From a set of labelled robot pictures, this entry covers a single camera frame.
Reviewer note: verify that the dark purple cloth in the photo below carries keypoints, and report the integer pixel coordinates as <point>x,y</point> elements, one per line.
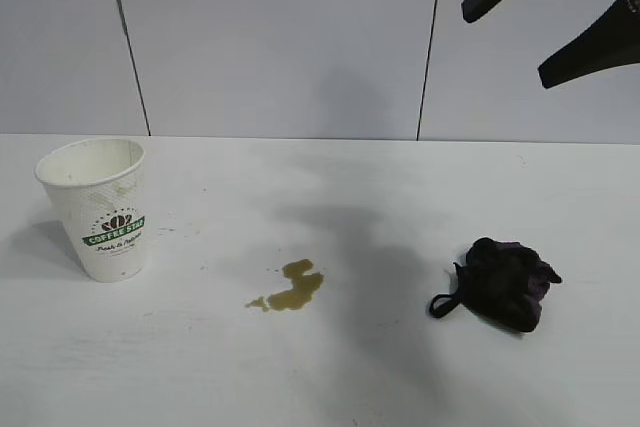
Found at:
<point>500,287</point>

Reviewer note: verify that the brown coffee spill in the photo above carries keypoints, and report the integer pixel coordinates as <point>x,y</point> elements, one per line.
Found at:
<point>295,297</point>

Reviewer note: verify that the white paper coffee cup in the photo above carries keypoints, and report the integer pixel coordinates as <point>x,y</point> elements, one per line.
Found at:
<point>125,252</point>

